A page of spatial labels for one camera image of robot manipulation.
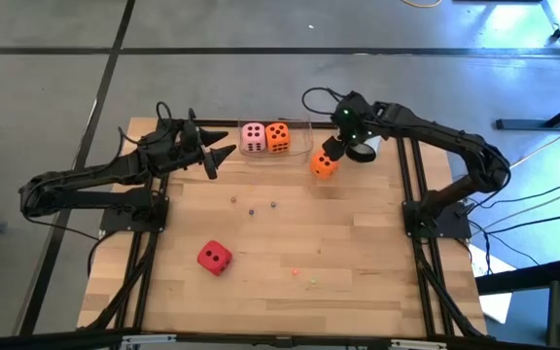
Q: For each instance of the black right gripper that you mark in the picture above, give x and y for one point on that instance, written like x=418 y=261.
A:
x=355 y=121

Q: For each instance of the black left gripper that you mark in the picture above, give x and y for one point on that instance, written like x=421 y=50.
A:
x=178 y=150

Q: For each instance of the orange foam die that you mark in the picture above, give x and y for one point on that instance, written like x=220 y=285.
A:
x=278 y=138
x=321 y=167

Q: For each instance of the light pink foam die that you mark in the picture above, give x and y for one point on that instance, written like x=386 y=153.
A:
x=253 y=138

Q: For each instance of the red foam die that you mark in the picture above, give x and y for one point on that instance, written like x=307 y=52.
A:
x=212 y=260

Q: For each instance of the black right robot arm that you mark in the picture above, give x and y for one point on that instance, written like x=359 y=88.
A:
x=455 y=138

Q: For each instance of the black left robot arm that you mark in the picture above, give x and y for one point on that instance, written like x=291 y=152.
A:
x=90 y=176

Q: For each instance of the clear plastic bin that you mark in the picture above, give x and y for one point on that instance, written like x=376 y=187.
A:
x=302 y=146

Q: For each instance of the black desk leg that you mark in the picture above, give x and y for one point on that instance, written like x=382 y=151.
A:
x=528 y=124

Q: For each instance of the white paper sheet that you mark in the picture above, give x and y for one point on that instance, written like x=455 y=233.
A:
x=496 y=301

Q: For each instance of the black aluminium frame rail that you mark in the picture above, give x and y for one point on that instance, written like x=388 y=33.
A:
x=221 y=123
x=430 y=282
x=42 y=340
x=139 y=282

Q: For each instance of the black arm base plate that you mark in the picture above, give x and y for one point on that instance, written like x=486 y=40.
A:
x=455 y=226
x=115 y=221

